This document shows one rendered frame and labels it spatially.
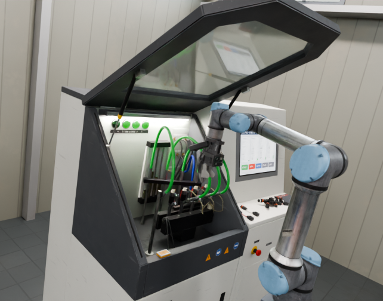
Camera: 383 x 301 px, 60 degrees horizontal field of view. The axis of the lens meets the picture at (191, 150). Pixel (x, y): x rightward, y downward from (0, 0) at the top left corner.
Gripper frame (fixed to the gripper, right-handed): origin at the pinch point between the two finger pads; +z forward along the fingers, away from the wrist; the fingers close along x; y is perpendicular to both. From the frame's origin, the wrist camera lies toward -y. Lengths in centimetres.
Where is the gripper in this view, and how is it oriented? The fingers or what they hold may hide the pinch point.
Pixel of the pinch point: (201, 179)
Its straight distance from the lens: 150.5
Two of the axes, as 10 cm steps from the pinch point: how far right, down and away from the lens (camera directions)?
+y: 6.7, 2.9, -6.8
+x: 7.2, -0.3, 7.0
